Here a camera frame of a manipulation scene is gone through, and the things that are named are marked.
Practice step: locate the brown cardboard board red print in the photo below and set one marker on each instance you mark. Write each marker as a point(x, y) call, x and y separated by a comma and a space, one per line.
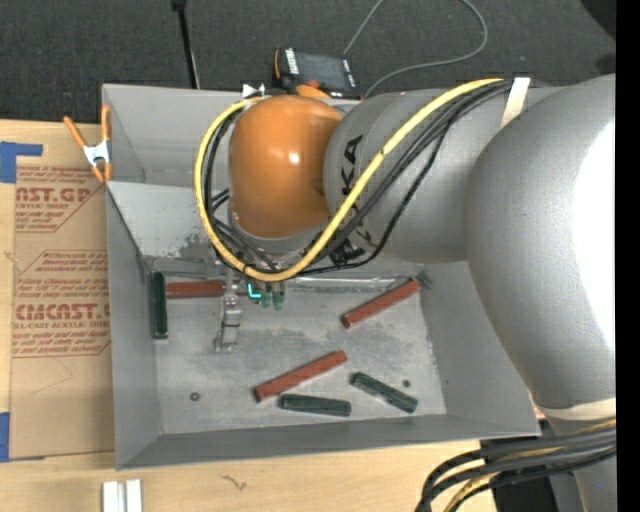
point(55, 390)

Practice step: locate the dark green flat block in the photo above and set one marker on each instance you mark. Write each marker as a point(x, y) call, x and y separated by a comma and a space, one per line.
point(315, 405)
point(384, 392)
point(159, 305)

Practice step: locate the grey metal bin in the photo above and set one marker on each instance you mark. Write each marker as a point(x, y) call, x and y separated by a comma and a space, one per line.
point(210, 360)

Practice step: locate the red-brown flat block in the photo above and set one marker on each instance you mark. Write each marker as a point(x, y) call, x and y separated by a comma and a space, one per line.
point(300, 376)
point(380, 303)
point(192, 289)

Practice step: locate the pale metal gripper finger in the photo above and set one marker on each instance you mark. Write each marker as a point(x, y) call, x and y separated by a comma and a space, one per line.
point(233, 314)
point(226, 340)

